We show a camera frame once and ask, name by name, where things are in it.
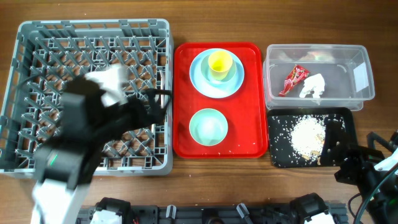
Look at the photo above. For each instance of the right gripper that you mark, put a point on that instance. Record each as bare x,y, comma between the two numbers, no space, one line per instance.
362,160

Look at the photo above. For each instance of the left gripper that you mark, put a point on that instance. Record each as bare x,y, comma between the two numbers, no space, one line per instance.
154,116

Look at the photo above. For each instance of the green bowl with rice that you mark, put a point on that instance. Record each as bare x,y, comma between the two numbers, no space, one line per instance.
208,127

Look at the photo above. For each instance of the white tissue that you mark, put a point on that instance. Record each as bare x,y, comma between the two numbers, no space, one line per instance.
314,85

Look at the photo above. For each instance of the light blue plate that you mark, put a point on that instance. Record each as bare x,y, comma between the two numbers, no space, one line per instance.
209,89

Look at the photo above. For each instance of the yellow plastic cup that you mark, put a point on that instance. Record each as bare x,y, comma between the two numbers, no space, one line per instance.
220,63

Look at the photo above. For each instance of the red snack wrapper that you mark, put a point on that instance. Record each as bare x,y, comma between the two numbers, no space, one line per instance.
297,75

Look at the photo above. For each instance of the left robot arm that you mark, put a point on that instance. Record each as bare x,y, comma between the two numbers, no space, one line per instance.
65,163

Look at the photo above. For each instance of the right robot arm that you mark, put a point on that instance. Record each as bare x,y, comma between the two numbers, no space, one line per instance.
379,201

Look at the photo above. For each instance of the grey dishwasher rack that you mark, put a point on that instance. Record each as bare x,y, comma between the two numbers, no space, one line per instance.
49,54

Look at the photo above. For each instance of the pile of white rice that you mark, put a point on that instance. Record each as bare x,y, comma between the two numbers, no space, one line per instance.
308,137

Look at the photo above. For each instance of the black plastic tray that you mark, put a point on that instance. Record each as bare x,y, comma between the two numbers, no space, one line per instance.
281,123

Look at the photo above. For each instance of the red plastic tray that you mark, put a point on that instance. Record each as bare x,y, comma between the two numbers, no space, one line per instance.
244,110

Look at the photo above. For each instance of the clear plastic bin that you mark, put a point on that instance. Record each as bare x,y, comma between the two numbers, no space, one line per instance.
346,70

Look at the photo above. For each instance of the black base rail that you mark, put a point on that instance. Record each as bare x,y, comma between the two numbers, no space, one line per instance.
306,209

